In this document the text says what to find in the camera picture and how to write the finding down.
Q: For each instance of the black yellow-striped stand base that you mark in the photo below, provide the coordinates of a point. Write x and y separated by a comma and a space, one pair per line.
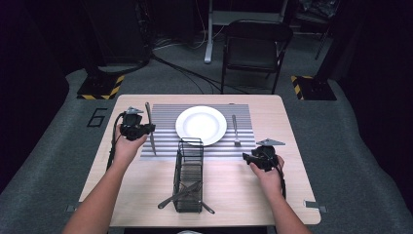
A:
315, 88
99, 87

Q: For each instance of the person's right hand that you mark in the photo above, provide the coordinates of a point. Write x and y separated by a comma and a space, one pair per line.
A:
271, 182

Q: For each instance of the metal table knife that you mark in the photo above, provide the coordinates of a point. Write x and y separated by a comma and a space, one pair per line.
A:
151, 143

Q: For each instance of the black equipment cabinet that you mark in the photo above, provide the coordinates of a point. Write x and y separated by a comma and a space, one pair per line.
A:
117, 32

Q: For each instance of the person's left hand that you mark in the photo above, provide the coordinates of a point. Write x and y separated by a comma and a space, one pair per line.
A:
126, 149

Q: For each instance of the white desk frame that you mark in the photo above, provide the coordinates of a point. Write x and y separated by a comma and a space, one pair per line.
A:
208, 39

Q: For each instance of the black folding chair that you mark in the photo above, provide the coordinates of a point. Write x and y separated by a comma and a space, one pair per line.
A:
255, 48

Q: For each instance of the metal cutlery piece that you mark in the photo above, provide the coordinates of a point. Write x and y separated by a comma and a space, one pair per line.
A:
172, 201
207, 208

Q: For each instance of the grey table bracket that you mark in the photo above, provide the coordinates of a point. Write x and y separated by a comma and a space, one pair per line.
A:
73, 207
315, 205

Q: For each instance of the white round plate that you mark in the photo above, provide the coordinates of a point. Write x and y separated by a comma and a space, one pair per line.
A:
201, 125

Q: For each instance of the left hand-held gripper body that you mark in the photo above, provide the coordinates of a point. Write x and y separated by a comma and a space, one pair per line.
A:
131, 125

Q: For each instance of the grey striped placemat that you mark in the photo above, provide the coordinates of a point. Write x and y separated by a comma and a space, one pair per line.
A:
165, 130

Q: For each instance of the white round object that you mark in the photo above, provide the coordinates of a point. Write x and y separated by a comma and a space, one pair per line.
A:
191, 232

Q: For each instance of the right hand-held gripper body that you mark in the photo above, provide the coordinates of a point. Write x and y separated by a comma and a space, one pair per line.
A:
266, 159

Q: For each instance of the metal fork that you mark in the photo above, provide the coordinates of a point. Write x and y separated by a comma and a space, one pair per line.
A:
235, 128

